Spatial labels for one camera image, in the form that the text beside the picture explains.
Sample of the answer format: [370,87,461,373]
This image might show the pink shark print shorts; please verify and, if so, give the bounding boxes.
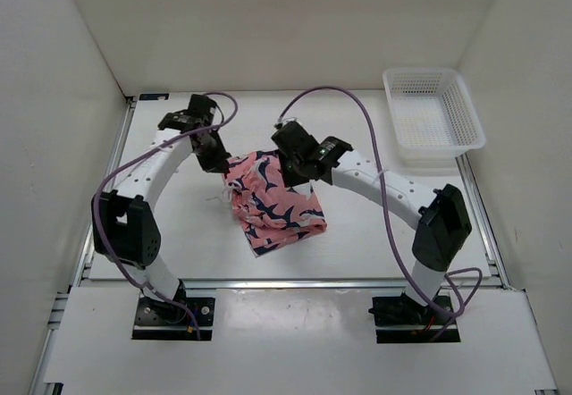
[223,151,327,256]

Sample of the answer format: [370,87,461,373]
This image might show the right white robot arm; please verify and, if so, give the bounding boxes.
[272,121,472,324]

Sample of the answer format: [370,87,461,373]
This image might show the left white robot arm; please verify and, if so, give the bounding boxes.
[91,92,230,324]

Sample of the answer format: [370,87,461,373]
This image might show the white plastic basket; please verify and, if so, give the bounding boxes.
[383,67,486,167]

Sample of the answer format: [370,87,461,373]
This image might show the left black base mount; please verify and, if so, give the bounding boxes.
[131,296,215,341]

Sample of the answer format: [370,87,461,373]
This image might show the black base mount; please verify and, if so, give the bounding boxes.
[131,296,215,341]
[368,290,461,344]

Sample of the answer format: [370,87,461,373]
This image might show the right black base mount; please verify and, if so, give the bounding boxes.
[368,290,461,344]

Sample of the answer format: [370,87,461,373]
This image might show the aluminium frame rail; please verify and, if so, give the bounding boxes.
[78,276,503,290]

